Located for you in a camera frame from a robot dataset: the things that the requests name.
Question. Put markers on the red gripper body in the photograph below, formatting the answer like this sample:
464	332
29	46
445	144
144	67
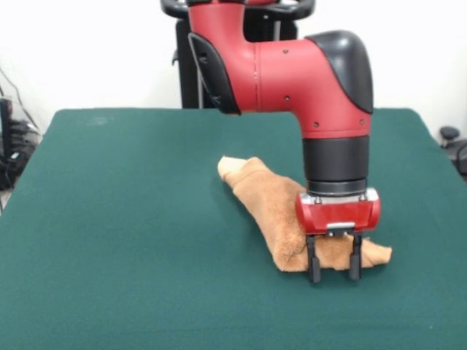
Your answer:
339	215

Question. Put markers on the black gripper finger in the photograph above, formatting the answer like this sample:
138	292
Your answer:
355	268
315	270

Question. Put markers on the tan terry towel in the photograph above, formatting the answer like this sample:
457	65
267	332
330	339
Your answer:
266	204

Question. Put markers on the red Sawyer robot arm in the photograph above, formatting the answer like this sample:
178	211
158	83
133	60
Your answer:
284	73

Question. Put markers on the dark green table cloth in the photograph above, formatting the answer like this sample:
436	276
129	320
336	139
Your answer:
109	255

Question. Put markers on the black equipment heap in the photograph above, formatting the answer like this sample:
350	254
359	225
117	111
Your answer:
18	146

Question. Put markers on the black box device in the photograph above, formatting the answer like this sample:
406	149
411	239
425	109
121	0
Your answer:
5	124

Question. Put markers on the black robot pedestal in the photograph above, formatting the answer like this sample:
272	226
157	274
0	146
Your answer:
182	87

